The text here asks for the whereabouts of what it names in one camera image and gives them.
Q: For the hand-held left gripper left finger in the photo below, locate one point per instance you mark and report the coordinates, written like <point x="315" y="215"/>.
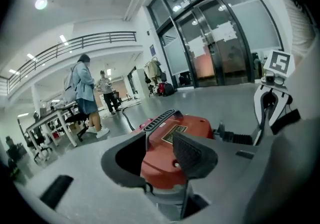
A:
<point x="105" y="200"/>

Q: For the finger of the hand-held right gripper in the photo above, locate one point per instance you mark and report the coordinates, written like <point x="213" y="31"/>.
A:
<point x="258" y="103"/>
<point x="281" y="104"/>

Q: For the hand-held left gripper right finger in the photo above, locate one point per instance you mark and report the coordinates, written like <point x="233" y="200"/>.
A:
<point x="200" y="158"/>

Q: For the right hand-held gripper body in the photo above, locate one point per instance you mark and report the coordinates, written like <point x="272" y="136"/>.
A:
<point x="279" y="64"/>

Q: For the red vacuum cleaner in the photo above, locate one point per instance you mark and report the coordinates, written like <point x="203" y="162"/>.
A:
<point x="162" y="165"/>

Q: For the grey fabric dust bag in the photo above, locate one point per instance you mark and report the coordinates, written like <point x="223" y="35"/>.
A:
<point x="295" y="158"/>

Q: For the person's right forearm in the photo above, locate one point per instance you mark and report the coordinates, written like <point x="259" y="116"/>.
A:
<point x="298" y="26"/>

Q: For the white paper sheet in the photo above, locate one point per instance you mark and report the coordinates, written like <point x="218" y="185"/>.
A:
<point x="197" y="47"/>
<point x="224" y="31"/>

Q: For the glass entrance door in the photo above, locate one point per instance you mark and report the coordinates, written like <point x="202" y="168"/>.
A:
<point x="212" y="53"/>

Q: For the black suitcase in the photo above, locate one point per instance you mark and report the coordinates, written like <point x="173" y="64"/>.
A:
<point x="169" y="89"/>

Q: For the red suitcase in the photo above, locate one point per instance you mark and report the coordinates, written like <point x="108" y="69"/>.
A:
<point x="161" y="88"/>

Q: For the black office chair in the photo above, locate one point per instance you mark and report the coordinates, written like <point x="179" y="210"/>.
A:
<point x="40" y="140"/>
<point x="76" y="119"/>

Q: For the white table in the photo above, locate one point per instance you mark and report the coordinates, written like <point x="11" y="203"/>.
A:
<point x="50" y="118"/>

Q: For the coat rack with clothes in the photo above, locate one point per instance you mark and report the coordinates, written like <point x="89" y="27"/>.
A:
<point x="153" y="70"/>

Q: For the grey backpack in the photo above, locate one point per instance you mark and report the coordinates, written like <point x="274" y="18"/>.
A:
<point x="69" y="87"/>

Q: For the dark metal balcony railing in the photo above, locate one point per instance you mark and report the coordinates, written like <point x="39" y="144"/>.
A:
<point x="57" y="52"/>

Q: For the strip ceiling light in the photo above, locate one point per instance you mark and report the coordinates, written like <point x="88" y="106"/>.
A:
<point x="63" y="39"/>
<point x="31" y="56"/>

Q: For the round ceiling light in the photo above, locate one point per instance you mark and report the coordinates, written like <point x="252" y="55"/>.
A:
<point x="41" y="3"/>

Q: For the blue wall sign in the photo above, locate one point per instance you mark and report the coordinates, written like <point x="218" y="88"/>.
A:
<point x="152" y="50"/>

